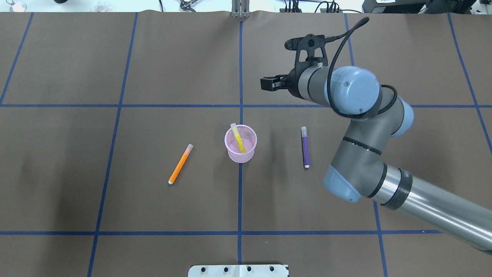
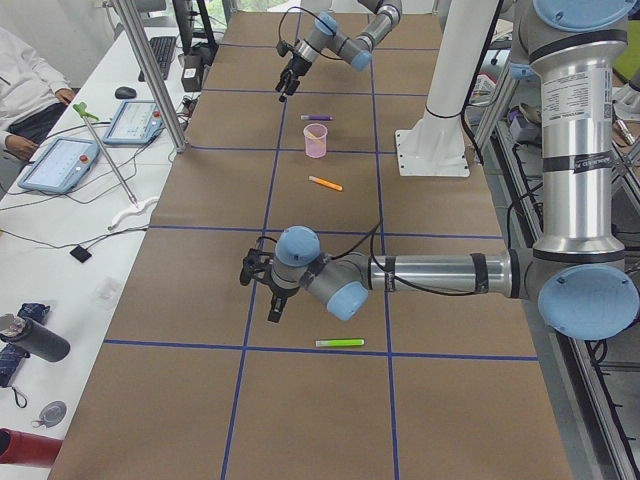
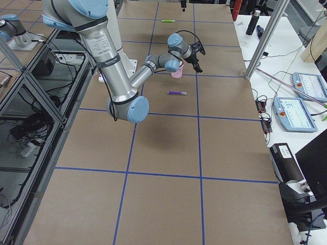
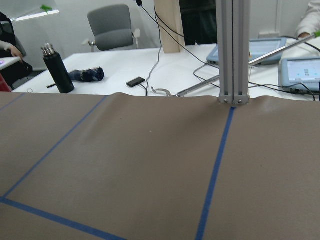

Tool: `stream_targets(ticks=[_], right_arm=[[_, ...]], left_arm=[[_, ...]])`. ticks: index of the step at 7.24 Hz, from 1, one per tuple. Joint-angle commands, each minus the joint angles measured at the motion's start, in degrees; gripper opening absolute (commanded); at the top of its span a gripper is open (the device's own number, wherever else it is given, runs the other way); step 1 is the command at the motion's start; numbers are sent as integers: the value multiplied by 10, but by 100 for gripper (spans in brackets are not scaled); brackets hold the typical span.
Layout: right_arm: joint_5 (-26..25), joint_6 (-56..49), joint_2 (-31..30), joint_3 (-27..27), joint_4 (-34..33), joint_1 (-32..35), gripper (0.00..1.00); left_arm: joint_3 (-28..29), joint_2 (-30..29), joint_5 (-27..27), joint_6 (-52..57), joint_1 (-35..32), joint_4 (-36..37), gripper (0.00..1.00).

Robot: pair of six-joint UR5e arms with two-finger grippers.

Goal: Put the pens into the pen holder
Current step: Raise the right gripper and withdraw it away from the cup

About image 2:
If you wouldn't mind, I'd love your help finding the purple marker pen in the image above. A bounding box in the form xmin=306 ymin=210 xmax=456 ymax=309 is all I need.
xmin=300 ymin=115 xmax=333 ymax=121

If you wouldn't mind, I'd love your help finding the green highlighter pen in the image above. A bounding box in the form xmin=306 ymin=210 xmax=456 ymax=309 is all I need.
xmin=315 ymin=338 xmax=365 ymax=348

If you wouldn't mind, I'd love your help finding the orange highlighter pen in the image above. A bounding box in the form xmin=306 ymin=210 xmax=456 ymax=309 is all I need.
xmin=308 ymin=176 xmax=343 ymax=192

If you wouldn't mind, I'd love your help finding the yellow highlighter pen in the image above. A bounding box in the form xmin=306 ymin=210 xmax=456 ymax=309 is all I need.
xmin=306 ymin=129 xmax=321 ymax=143

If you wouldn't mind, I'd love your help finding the pink mesh pen holder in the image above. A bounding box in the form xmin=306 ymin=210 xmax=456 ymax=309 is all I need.
xmin=303 ymin=123 xmax=328 ymax=158

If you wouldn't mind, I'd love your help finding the black monitor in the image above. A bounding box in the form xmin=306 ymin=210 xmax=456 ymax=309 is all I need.
xmin=171 ymin=0 xmax=218 ymax=58

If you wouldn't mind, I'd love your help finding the black brown box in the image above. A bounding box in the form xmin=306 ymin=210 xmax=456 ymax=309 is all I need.
xmin=181 ymin=46 xmax=211 ymax=93

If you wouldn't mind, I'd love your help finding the black keyboard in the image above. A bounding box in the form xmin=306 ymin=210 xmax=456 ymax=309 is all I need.
xmin=149 ymin=36 xmax=177 ymax=80

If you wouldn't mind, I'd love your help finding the far blue teach pendant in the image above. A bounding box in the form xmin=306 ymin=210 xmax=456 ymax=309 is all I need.
xmin=103 ymin=100 xmax=164 ymax=146

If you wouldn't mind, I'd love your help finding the blue teach pendant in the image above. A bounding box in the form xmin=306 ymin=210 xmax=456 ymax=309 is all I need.
xmin=18 ymin=137 xmax=99 ymax=194
xmin=103 ymin=100 xmax=164 ymax=146

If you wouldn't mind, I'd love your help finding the black computer mouse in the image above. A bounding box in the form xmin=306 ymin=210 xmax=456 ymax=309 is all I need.
xmin=114 ymin=86 xmax=137 ymax=100

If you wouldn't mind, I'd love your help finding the clear plastic packet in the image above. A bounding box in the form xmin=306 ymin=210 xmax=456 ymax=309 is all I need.
xmin=91 ymin=276 xmax=123 ymax=310

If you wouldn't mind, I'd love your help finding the small black square device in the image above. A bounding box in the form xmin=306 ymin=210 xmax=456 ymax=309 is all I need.
xmin=69 ymin=245 xmax=92 ymax=264

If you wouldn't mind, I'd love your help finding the near blue teach pendant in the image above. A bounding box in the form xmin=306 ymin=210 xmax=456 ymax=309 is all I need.
xmin=18 ymin=137 xmax=99 ymax=194

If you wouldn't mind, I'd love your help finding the round silver tag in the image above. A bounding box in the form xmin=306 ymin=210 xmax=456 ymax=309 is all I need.
xmin=31 ymin=400 xmax=67 ymax=428

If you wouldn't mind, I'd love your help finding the seated person in white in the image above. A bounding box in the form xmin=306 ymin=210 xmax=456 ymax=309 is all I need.
xmin=1 ymin=29 xmax=75 ymax=162

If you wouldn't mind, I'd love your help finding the black water bottle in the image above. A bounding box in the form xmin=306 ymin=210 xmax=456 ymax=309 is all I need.
xmin=1 ymin=314 xmax=70 ymax=363

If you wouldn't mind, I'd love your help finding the dark blue folded umbrella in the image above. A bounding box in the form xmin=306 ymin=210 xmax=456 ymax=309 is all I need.
xmin=0 ymin=302 xmax=51 ymax=388

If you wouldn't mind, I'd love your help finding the red bottle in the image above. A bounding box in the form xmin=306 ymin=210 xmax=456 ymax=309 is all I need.
xmin=0 ymin=428 xmax=63 ymax=468

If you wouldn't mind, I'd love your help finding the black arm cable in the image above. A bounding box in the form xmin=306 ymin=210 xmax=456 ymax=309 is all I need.
xmin=329 ymin=219 xmax=481 ymax=297

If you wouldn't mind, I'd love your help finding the aluminium frame post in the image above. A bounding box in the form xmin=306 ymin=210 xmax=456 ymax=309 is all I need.
xmin=112 ymin=0 xmax=187 ymax=153

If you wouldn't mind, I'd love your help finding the white camera mast with base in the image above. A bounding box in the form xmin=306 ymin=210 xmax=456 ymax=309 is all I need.
xmin=396 ymin=0 xmax=501 ymax=178

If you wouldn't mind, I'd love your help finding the grabber stick green handle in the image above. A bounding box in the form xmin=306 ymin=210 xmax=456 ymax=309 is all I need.
xmin=72 ymin=102 xmax=159 ymax=231

